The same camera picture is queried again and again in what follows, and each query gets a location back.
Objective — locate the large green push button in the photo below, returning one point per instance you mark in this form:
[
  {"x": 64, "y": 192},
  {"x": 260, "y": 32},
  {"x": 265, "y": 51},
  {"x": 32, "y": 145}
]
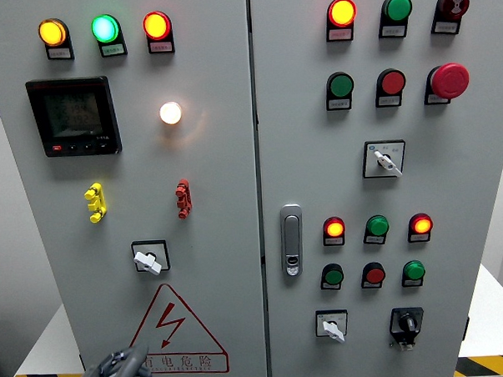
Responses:
[{"x": 341, "y": 84}]

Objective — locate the small green push button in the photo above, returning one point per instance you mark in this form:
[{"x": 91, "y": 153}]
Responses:
[{"x": 334, "y": 275}]

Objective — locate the black display meter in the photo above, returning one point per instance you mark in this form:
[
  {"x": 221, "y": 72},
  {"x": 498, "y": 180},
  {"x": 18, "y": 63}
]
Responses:
[{"x": 74, "y": 117}]

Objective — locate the small label plate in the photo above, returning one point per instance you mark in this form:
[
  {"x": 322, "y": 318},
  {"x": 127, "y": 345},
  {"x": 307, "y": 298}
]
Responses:
[
  {"x": 436, "y": 99},
  {"x": 374, "y": 240},
  {"x": 161, "y": 48},
  {"x": 331, "y": 286},
  {"x": 389, "y": 101},
  {"x": 418, "y": 238},
  {"x": 60, "y": 53},
  {"x": 113, "y": 49},
  {"x": 372, "y": 285},
  {"x": 334, "y": 241},
  {"x": 393, "y": 31},
  {"x": 413, "y": 283},
  {"x": 445, "y": 28},
  {"x": 339, "y": 104},
  {"x": 341, "y": 34}
]

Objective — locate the large red indicator lamp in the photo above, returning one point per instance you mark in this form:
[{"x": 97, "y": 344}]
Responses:
[
  {"x": 342, "y": 12},
  {"x": 157, "y": 25}
]

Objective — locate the large red push button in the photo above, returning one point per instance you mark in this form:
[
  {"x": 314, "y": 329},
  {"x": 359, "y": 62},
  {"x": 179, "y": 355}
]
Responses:
[{"x": 392, "y": 82}]

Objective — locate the red warning triangle sticker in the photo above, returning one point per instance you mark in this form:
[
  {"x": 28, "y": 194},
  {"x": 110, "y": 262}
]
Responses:
[{"x": 190, "y": 320}]

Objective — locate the pale grey cabinet door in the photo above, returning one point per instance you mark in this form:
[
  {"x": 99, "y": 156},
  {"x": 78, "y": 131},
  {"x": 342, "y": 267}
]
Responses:
[{"x": 216, "y": 156}]

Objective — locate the black door hinge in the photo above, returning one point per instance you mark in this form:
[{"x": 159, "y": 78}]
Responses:
[
  {"x": 82, "y": 363},
  {"x": 466, "y": 329}
]

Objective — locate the small red push button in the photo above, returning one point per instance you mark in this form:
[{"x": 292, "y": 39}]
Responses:
[{"x": 375, "y": 273}]

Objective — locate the large yellow indicator lamp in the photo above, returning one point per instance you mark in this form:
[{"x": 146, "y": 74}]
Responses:
[{"x": 52, "y": 32}]

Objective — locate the pale grey door with lock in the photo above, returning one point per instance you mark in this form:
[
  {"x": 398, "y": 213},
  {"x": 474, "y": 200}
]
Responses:
[{"x": 443, "y": 180}]

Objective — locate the small green domed button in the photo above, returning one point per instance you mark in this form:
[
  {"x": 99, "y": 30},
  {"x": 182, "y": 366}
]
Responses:
[{"x": 414, "y": 270}]

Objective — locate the large dark green lamp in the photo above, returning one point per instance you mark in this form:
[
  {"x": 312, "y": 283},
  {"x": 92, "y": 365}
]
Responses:
[{"x": 397, "y": 8}]

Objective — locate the large bright green lamp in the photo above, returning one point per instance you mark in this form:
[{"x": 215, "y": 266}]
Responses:
[{"x": 105, "y": 28}]

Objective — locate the round white lamp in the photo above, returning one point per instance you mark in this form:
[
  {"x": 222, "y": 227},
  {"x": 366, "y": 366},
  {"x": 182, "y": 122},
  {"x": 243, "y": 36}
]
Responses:
[{"x": 170, "y": 112}]

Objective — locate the silver door lock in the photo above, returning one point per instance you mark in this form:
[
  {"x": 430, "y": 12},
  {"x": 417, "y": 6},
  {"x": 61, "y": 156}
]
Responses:
[{"x": 291, "y": 237}]

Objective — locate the small red indicator lamp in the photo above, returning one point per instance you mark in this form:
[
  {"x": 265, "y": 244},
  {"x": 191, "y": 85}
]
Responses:
[
  {"x": 334, "y": 227},
  {"x": 421, "y": 223}
]

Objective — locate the small green indicator lamp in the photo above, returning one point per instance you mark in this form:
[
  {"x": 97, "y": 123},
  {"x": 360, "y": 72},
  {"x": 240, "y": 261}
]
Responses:
[{"x": 378, "y": 225}]

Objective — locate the large red stop button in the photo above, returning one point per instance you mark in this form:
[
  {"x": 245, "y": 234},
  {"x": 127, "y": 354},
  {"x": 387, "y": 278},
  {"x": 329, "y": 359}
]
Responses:
[{"x": 450, "y": 81}]

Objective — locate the dark red buzzer lamp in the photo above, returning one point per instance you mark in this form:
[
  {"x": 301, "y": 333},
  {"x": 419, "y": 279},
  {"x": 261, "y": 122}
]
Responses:
[{"x": 454, "y": 4}]

